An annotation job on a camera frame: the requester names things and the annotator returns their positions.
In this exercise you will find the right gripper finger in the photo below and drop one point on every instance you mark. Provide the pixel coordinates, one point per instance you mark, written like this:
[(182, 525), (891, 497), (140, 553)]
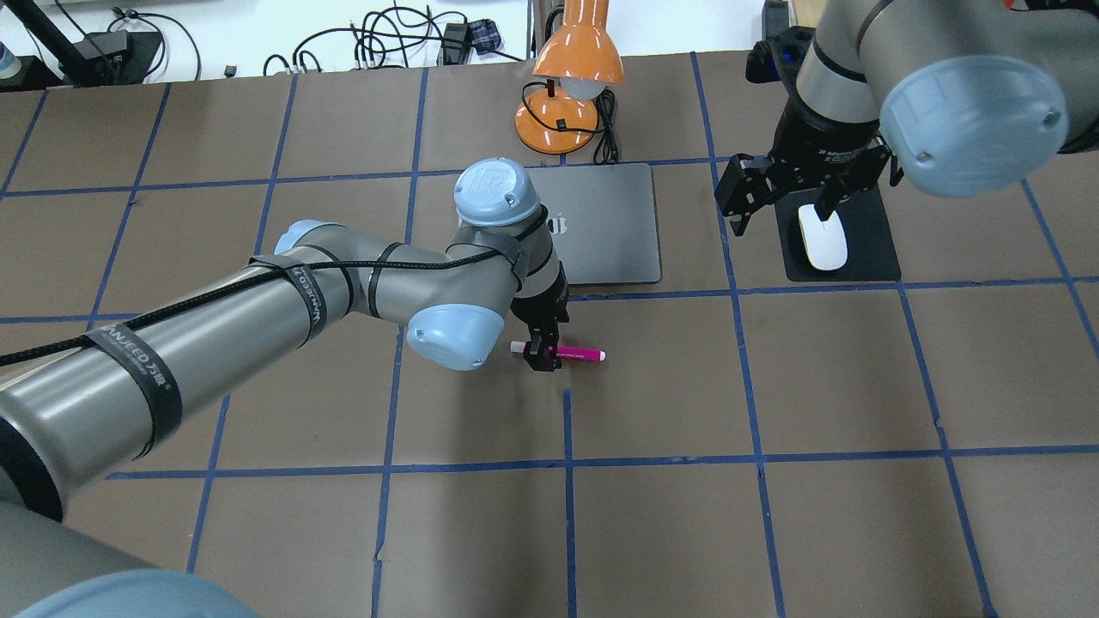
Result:
[(744, 188), (836, 188)]

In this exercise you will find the black mousepad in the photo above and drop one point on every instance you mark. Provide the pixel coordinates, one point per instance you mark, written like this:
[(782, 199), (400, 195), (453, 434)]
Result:
[(871, 248)]

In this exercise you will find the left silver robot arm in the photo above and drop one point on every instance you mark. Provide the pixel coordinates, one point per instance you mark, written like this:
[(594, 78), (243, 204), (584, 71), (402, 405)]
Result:
[(77, 409)]

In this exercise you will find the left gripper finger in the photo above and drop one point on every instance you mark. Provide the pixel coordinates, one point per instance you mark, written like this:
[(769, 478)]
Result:
[(541, 351)]

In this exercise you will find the orange desk lamp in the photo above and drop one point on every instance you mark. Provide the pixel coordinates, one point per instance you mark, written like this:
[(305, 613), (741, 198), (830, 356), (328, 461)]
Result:
[(570, 101)]

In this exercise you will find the white computer mouse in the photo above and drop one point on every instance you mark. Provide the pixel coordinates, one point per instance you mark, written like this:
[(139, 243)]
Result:
[(824, 240)]

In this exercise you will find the silver laptop notebook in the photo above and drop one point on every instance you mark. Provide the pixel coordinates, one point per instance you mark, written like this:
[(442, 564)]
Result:
[(602, 219)]

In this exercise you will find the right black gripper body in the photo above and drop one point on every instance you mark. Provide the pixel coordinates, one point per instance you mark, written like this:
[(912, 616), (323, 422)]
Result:
[(820, 142)]

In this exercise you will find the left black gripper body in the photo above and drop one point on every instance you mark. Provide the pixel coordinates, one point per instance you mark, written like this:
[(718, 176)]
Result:
[(541, 305)]

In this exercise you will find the pink highlighter pen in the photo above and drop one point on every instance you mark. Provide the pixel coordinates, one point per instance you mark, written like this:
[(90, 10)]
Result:
[(566, 353)]

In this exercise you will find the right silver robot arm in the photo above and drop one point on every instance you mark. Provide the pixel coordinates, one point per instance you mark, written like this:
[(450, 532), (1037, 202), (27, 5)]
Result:
[(965, 96)]

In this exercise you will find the black power adapter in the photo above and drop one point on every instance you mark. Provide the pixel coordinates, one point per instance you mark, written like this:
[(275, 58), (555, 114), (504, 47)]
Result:
[(776, 18)]

